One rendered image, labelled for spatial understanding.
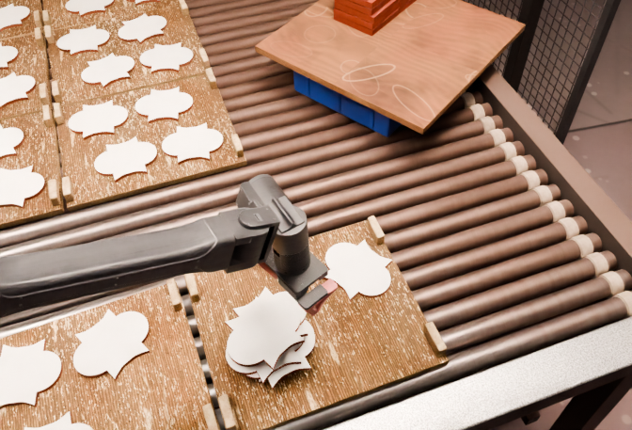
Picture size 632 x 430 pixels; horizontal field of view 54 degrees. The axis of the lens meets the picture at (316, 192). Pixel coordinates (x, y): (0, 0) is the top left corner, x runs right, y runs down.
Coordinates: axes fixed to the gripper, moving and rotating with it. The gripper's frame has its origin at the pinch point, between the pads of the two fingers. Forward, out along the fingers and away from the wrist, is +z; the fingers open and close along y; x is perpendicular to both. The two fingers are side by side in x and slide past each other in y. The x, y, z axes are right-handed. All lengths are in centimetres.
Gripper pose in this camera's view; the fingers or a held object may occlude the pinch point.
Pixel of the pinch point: (296, 292)
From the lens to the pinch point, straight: 106.2
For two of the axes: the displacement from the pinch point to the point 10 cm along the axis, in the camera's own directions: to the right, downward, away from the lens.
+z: 0.4, 6.6, 7.5
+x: -7.5, 5.2, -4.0
